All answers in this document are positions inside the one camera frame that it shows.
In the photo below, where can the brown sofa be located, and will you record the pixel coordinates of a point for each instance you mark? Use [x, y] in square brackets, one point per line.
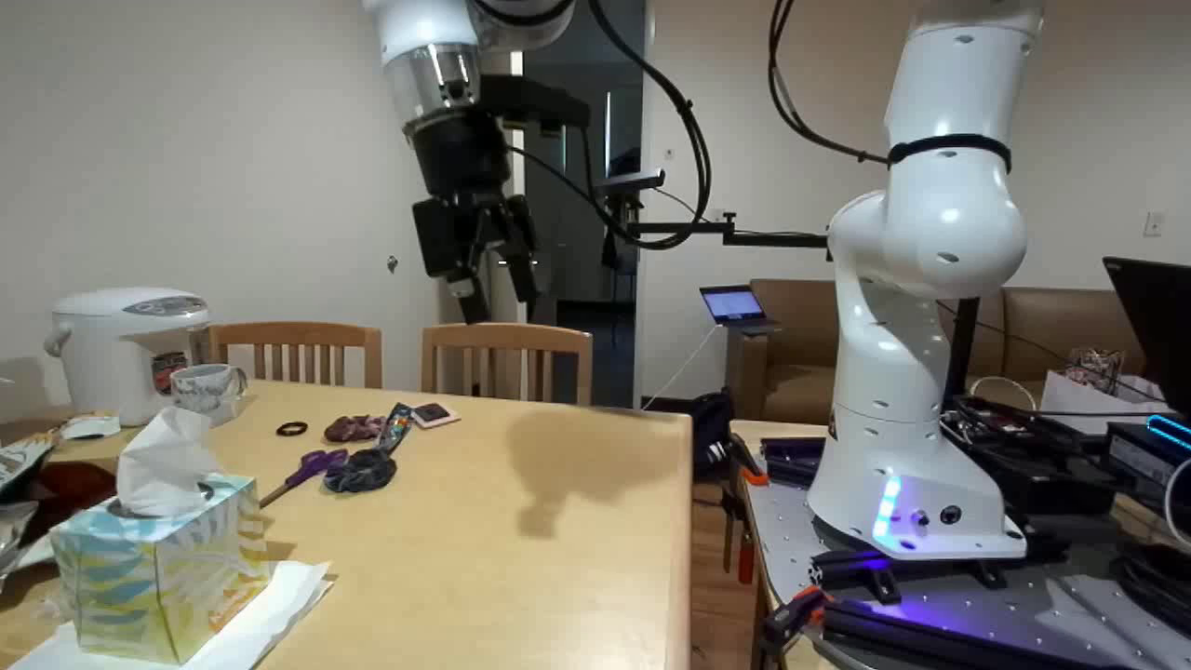
[1026, 331]

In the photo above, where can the patterned tissue box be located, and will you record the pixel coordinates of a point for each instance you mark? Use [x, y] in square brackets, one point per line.
[159, 589]

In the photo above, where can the pink phone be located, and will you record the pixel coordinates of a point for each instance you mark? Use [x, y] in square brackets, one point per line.
[433, 413]

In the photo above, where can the small laptop screen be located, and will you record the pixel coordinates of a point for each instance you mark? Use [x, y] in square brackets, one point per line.
[731, 305]

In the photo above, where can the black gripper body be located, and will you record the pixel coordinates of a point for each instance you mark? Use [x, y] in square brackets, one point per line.
[462, 160]

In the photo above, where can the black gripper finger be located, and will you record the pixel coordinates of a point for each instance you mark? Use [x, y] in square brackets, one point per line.
[469, 297]
[521, 274]

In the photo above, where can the left wooden chair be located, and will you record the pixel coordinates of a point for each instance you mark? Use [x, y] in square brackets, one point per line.
[299, 349]

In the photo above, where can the black electronics box blue light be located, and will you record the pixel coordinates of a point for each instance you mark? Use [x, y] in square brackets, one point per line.
[1146, 454]

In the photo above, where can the maroon scrunchie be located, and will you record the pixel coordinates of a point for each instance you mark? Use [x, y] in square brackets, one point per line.
[354, 430]

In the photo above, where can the wooden chair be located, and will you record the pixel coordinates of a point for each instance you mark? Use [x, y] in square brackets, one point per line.
[505, 358]
[299, 349]

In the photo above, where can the white napkin under box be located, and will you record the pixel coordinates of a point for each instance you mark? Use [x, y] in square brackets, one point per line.
[239, 643]

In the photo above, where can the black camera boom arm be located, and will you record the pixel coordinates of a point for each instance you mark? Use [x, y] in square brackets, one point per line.
[619, 193]

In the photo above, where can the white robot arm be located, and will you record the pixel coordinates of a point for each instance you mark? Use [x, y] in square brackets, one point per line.
[942, 225]

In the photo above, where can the right wooden chair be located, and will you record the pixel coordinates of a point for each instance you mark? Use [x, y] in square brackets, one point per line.
[505, 358]

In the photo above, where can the snack wrappers pile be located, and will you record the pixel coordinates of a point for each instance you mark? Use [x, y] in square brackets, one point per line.
[44, 477]

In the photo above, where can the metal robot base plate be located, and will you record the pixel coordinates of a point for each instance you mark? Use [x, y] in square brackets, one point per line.
[827, 605]

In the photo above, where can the black fabric bundle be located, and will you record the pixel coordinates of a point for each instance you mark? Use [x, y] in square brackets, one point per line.
[361, 469]

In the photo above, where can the black monitor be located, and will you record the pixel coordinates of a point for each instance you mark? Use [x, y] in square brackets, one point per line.
[1158, 311]

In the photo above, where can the white electric water boiler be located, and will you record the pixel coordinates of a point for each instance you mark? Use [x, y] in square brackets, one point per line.
[120, 346]

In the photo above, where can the purple handled scissors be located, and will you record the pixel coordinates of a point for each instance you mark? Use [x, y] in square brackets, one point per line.
[311, 466]

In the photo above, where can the white tissue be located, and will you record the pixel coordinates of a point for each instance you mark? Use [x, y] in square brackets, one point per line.
[167, 462]

